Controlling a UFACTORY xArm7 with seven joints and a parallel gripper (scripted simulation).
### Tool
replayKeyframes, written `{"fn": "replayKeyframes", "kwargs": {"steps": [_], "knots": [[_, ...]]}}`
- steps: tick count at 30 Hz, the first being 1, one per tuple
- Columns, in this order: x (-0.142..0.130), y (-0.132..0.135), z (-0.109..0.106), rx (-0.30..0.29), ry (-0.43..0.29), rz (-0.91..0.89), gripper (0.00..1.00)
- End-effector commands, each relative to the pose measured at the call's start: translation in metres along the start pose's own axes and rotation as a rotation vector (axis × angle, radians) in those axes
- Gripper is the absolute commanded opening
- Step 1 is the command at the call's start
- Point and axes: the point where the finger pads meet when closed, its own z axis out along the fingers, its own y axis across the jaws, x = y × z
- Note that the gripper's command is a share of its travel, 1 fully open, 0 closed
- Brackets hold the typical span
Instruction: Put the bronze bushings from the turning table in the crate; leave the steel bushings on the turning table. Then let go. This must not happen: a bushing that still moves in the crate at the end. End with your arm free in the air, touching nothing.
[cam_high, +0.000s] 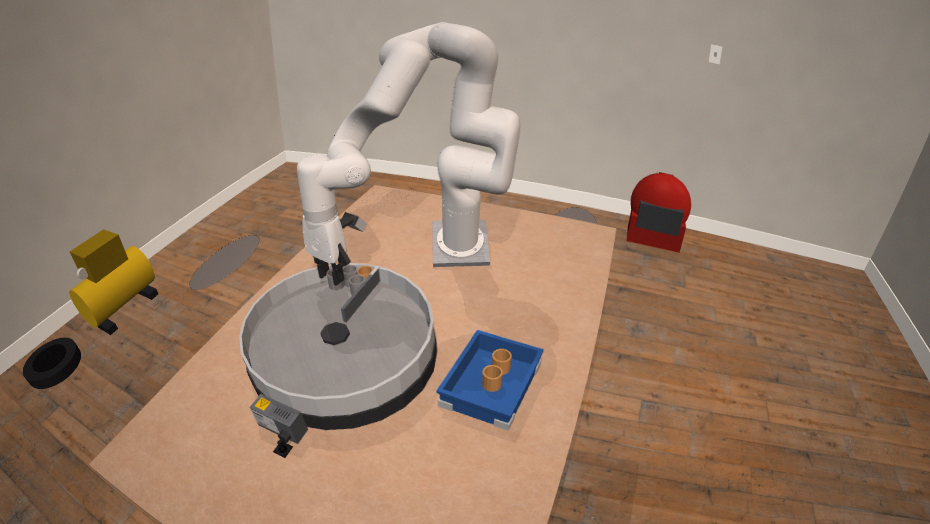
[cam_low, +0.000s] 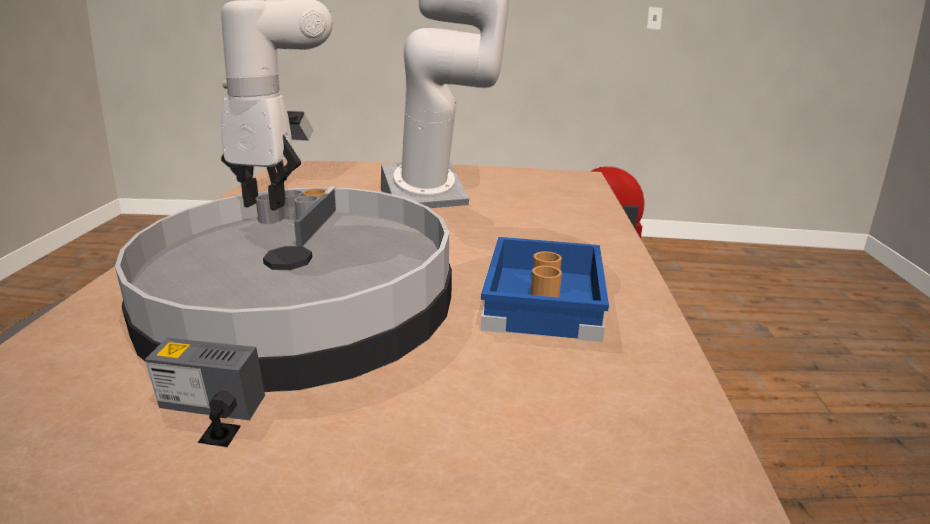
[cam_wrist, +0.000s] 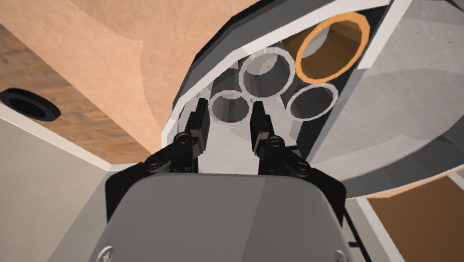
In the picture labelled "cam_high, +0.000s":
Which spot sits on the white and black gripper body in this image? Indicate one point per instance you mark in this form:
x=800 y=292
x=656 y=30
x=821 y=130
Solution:
x=321 y=239

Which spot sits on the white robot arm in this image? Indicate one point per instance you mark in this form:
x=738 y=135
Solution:
x=462 y=170

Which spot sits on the grey metal bushing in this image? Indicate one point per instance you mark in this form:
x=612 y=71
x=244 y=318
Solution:
x=355 y=279
x=349 y=271
x=330 y=281

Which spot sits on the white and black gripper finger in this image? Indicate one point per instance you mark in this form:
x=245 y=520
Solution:
x=343 y=260
x=322 y=267

